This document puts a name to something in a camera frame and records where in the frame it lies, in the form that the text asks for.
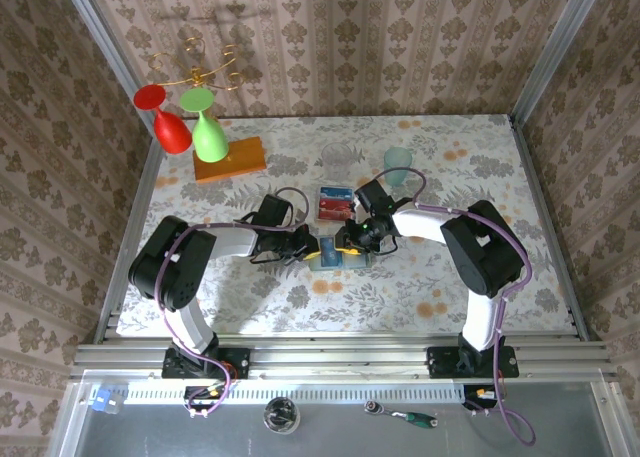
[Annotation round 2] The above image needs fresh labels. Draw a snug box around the mint green card holder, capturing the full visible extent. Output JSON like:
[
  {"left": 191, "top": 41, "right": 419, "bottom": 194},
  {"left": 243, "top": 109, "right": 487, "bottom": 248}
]
[{"left": 307, "top": 235, "right": 374, "bottom": 273}]

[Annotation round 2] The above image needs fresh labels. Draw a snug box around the red credit card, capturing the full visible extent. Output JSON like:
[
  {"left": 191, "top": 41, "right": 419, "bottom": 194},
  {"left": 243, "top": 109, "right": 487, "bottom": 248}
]
[{"left": 318, "top": 199, "right": 351, "bottom": 222}]

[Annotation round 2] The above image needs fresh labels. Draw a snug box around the floral table cover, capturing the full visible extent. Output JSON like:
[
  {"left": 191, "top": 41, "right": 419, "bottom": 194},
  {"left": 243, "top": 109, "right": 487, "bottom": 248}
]
[{"left": 115, "top": 114, "right": 575, "bottom": 336}]

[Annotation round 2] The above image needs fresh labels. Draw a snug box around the teal plastic cup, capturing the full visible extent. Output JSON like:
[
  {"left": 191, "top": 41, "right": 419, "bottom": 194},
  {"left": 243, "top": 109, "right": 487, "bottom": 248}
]
[{"left": 383, "top": 146, "right": 414, "bottom": 187}]

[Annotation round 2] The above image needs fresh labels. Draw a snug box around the clear glass tumbler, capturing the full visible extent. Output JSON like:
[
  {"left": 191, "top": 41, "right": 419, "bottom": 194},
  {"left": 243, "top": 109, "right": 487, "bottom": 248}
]
[{"left": 319, "top": 142, "right": 354, "bottom": 181}]

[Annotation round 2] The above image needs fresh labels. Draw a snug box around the orange wooden rack base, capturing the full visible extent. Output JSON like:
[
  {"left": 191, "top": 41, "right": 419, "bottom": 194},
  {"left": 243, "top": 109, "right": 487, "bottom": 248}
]
[{"left": 193, "top": 135, "right": 268, "bottom": 186}]

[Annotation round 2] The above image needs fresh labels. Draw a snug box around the green wine glass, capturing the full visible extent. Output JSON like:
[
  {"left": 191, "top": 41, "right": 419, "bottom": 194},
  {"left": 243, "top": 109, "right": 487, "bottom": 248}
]
[{"left": 179, "top": 87, "right": 230, "bottom": 164}]

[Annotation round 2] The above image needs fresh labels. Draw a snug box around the red wine glass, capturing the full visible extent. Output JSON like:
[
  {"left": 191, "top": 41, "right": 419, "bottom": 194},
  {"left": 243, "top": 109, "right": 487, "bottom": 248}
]
[{"left": 133, "top": 84, "right": 194, "bottom": 156}]

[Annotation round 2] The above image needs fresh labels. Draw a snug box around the round steel cup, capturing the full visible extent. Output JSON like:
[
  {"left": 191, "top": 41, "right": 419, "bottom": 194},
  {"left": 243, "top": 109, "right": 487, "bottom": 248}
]
[{"left": 263, "top": 396, "right": 301, "bottom": 434}]

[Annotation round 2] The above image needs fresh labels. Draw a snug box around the ratchet wrench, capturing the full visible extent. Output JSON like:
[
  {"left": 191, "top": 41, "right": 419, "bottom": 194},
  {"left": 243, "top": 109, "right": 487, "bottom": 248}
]
[{"left": 363, "top": 399, "right": 439, "bottom": 428}]

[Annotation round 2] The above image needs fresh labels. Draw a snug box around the grey metal bench top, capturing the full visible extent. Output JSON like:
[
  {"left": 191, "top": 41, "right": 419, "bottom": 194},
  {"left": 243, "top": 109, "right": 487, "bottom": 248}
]
[{"left": 47, "top": 369, "right": 624, "bottom": 457}]

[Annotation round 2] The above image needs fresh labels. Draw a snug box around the blue white plastic connector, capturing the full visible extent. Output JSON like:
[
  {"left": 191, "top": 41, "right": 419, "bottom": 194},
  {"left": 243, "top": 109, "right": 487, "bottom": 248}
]
[{"left": 89, "top": 387, "right": 124, "bottom": 416}]

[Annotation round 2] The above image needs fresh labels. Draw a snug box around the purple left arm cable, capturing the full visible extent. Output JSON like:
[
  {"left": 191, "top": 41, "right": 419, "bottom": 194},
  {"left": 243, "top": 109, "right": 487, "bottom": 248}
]
[{"left": 154, "top": 185, "right": 310, "bottom": 419}]

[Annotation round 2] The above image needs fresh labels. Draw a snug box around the long aluminium frame rail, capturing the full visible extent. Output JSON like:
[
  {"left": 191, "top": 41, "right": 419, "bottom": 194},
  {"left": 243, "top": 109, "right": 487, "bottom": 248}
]
[{"left": 69, "top": 332, "right": 619, "bottom": 382}]

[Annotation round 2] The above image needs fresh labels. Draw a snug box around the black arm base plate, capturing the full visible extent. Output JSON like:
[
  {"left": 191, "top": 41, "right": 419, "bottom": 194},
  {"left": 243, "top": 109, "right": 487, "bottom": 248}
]
[
  {"left": 162, "top": 346, "right": 251, "bottom": 381},
  {"left": 427, "top": 345, "right": 520, "bottom": 379}
]

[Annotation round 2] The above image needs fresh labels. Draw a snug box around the white slotted cable duct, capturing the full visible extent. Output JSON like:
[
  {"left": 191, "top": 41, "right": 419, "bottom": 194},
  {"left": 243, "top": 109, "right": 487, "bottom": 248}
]
[{"left": 122, "top": 387, "right": 466, "bottom": 406}]

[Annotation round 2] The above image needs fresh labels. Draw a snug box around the aluminium table side rail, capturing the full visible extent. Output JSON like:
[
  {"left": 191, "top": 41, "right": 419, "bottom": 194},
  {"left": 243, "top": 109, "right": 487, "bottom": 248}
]
[
  {"left": 507, "top": 114, "right": 591, "bottom": 341},
  {"left": 94, "top": 126, "right": 169, "bottom": 343}
]

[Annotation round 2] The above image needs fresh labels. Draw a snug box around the black connector with wires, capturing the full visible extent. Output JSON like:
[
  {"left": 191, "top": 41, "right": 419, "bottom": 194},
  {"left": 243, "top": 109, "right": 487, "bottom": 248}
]
[
  {"left": 462, "top": 384, "right": 501, "bottom": 416},
  {"left": 183, "top": 384, "right": 236, "bottom": 419}
]

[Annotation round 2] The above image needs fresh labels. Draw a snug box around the gold wire glass rack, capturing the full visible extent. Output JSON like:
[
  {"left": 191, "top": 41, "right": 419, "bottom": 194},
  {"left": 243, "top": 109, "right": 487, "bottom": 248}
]
[{"left": 148, "top": 36, "right": 246, "bottom": 92}]

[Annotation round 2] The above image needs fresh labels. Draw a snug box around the aluminium frame post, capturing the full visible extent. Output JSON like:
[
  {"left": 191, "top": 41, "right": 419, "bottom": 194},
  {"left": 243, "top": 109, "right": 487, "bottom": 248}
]
[
  {"left": 57, "top": 0, "right": 156, "bottom": 133},
  {"left": 509, "top": 0, "right": 609, "bottom": 123}
]

